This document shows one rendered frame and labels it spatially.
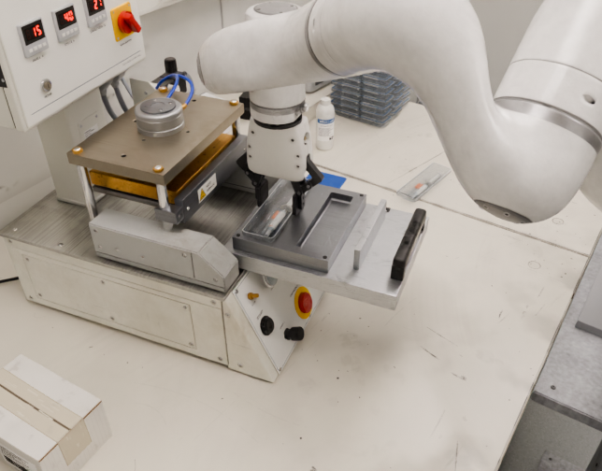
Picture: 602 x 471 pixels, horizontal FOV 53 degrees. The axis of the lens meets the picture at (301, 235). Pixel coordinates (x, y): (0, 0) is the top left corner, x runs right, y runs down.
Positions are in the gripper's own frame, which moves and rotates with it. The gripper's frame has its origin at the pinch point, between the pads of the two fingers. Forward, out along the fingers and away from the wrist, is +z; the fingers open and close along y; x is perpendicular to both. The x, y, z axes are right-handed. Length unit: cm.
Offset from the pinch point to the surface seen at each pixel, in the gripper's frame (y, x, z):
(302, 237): -6.3, 5.5, 2.5
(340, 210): -9.1, -5.4, 3.5
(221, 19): 57, -84, 2
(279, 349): -4.7, 12.0, 23.3
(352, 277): -16.3, 9.3, 4.5
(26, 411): 23, 42, 18
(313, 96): 27, -85, 22
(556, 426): -66, -55, 102
